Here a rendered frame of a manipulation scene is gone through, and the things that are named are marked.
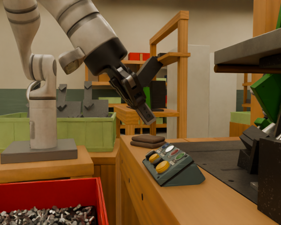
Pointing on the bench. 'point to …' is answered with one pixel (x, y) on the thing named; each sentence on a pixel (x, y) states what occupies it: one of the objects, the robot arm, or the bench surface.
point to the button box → (175, 169)
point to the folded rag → (148, 141)
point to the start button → (163, 166)
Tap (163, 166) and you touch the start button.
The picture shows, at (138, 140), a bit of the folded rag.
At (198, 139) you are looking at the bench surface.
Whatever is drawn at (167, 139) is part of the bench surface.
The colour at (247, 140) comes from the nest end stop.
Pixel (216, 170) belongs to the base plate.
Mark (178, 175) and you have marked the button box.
